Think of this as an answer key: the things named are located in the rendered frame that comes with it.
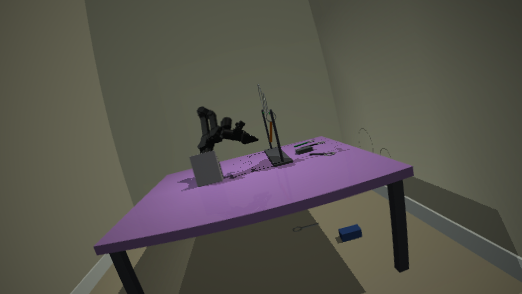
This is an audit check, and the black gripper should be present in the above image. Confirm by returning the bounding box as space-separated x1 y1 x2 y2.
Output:
230 130 259 144

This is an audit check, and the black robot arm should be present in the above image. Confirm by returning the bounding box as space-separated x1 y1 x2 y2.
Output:
197 107 245 154

